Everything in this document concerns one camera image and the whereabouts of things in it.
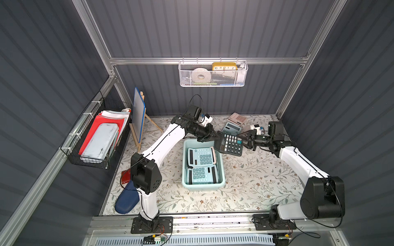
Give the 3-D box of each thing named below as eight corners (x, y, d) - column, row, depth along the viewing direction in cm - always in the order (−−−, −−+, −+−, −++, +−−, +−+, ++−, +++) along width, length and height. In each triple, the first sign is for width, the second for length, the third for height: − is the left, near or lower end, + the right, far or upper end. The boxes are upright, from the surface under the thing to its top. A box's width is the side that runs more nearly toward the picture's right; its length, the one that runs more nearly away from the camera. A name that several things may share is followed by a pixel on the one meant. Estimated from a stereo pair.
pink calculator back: (227, 119, 120) (227, 117, 119) (233, 113, 125) (233, 111, 123) (241, 126, 115) (242, 124, 114) (246, 119, 120) (247, 117, 118)
